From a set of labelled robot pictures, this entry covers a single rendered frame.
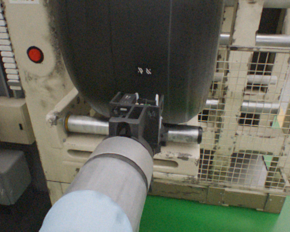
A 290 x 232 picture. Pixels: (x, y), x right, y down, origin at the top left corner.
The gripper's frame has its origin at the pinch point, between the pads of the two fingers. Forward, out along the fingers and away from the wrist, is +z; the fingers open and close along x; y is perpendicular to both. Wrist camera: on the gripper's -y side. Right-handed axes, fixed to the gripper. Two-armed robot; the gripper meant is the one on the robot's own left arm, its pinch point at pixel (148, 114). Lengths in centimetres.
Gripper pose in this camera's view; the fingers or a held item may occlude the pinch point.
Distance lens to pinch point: 51.5
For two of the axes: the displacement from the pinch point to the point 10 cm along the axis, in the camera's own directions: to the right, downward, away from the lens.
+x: -9.9, -0.9, 1.5
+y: 0.2, -9.2, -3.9
